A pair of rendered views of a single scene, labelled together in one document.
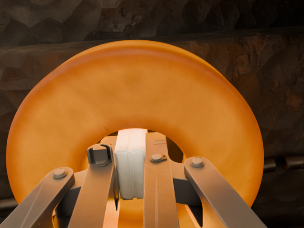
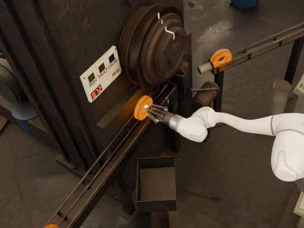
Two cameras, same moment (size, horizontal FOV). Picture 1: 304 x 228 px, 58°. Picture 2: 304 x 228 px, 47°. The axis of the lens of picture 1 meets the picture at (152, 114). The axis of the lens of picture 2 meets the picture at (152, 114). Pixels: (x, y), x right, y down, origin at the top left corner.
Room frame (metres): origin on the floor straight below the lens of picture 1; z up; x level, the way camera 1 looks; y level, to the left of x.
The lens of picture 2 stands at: (-0.77, 1.00, 2.37)
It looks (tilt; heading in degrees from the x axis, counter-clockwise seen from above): 50 degrees down; 311
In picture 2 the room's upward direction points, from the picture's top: 9 degrees counter-clockwise
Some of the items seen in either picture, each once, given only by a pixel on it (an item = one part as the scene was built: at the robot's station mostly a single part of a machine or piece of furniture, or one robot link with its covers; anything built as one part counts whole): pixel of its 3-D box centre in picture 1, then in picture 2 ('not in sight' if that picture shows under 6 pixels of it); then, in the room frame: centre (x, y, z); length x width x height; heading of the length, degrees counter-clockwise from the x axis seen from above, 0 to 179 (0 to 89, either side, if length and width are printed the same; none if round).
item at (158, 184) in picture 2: not in sight; (161, 206); (-0.14, 0.33, 0.36); 0.26 x 0.20 x 0.72; 124
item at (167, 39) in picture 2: not in sight; (172, 53); (0.06, -0.19, 1.11); 0.28 x 0.06 x 0.28; 89
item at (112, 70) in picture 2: not in sight; (102, 74); (0.27, 0.15, 1.15); 0.26 x 0.02 x 0.18; 89
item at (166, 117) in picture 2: not in sight; (165, 117); (0.00, 0.01, 0.81); 0.09 x 0.08 x 0.07; 0
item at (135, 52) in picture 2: not in sight; (157, 47); (0.15, -0.19, 1.11); 0.47 x 0.06 x 0.47; 89
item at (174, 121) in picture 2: not in sight; (176, 122); (-0.08, 0.01, 0.81); 0.09 x 0.06 x 0.09; 90
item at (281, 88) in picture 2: not in sight; (276, 108); (-0.43, -0.82, 0.26); 0.12 x 0.12 x 0.52
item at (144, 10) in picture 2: not in sight; (145, 43); (0.24, -0.19, 1.11); 0.47 x 0.10 x 0.47; 89
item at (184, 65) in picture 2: not in sight; (180, 76); (0.17, -0.42, 0.68); 0.11 x 0.08 x 0.24; 179
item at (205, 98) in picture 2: not in sight; (205, 113); (0.02, -0.52, 0.27); 0.22 x 0.13 x 0.53; 89
